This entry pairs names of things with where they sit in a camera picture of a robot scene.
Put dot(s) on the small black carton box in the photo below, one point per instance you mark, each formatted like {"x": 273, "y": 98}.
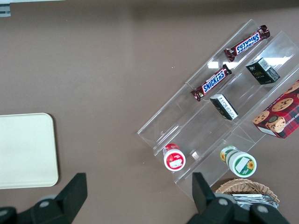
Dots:
{"x": 261, "y": 72}
{"x": 224, "y": 107}

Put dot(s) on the aluminium foil container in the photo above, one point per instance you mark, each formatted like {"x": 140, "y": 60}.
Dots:
{"x": 252, "y": 198}

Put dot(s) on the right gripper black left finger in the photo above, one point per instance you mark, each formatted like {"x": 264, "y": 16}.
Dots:
{"x": 67, "y": 198}

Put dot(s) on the green sunflower yogurt cup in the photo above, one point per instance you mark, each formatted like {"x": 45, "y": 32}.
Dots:
{"x": 240, "y": 163}

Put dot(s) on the white grey mount bracket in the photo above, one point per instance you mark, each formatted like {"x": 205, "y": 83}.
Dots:
{"x": 4, "y": 9}

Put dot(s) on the red white yogurt cup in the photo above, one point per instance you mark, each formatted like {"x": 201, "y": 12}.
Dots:
{"x": 174, "y": 159}

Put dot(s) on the light wicker basket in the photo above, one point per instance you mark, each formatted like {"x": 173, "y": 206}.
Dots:
{"x": 243, "y": 185}

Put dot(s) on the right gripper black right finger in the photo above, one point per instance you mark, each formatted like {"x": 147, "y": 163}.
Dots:
{"x": 203, "y": 200}

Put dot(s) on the cream rectangular tray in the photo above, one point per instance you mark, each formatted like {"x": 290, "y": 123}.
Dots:
{"x": 25, "y": 151}

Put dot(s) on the red tartan cookie box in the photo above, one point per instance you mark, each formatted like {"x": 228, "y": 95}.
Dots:
{"x": 280, "y": 116}

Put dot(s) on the clear acrylic tiered shelf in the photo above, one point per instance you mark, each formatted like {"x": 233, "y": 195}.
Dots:
{"x": 187, "y": 121}

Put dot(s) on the Snickers chocolate bar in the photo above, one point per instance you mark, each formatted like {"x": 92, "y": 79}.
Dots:
{"x": 247, "y": 43}
{"x": 213, "y": 82}

